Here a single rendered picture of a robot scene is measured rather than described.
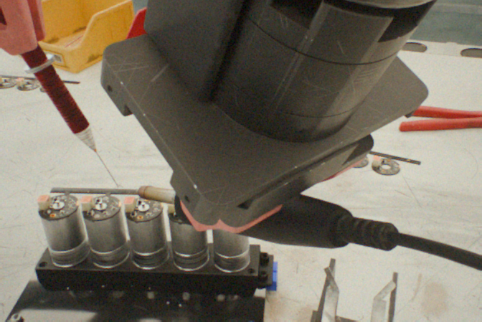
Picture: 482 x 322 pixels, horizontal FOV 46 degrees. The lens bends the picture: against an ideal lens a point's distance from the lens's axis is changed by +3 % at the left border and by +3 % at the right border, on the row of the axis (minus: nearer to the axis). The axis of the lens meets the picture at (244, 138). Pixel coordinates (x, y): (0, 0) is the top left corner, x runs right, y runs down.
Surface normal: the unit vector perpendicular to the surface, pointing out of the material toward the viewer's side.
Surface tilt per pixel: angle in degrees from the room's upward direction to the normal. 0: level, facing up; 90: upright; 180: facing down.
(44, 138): 0
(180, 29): 90
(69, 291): 0
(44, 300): 0
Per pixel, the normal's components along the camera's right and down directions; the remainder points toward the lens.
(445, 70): -0.04, -0.85
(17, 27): 0.01, 0.66
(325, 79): 0.07, 0.82
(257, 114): -0.34, 0.70
